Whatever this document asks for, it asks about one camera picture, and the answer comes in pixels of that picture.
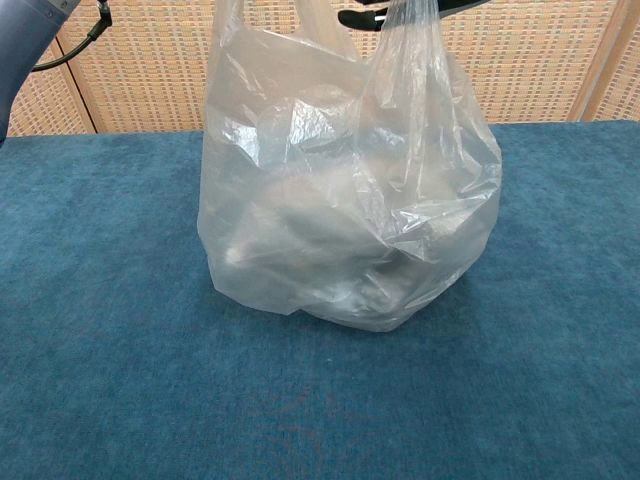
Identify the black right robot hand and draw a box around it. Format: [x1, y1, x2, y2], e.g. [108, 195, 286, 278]
[337, 0, 482, 31]

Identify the translucent white plastic bag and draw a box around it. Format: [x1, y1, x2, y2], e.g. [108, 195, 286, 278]
[197, 0, 504, 334]

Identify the woven bamboo folding screen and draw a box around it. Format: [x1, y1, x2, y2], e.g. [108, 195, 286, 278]
[0, 0, 640, 137]

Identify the teal carpet table cover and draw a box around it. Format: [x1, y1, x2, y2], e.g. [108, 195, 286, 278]
[0, 119, 640, 480]

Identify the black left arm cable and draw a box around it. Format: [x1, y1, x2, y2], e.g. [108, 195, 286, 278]
[29, 0, 114, 74]

